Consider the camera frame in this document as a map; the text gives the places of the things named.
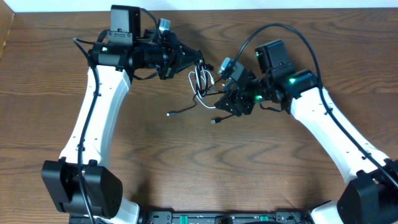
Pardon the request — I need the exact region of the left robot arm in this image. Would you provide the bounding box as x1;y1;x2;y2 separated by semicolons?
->
41;5;203;223

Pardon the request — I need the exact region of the white USB cable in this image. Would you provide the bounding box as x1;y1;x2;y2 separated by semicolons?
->
188;68;224;110

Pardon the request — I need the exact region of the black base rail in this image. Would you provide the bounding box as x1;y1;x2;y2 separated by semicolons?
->
68;210;312;224

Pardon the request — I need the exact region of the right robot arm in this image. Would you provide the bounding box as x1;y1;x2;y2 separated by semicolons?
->
215;40;397;223

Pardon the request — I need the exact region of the black USB cable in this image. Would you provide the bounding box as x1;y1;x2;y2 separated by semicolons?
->
166;60;237;125

